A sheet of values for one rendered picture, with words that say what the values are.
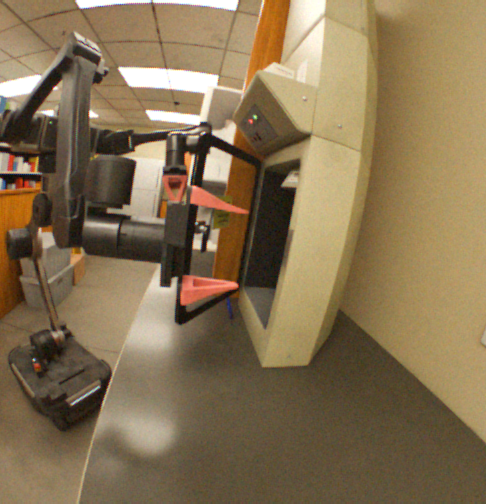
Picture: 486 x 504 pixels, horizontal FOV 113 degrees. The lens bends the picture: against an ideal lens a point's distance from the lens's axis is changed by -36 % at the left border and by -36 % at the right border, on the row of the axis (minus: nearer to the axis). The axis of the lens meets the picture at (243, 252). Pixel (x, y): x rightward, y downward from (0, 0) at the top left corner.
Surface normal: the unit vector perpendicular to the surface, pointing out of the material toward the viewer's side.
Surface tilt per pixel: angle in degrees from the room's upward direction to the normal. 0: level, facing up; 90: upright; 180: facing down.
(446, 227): 90
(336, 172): 90
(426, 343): 90
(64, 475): 0
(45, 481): 0
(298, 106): 90
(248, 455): 0
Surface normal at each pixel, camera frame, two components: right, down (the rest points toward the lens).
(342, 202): 0.18, 0.25
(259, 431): 0.17, -0.96
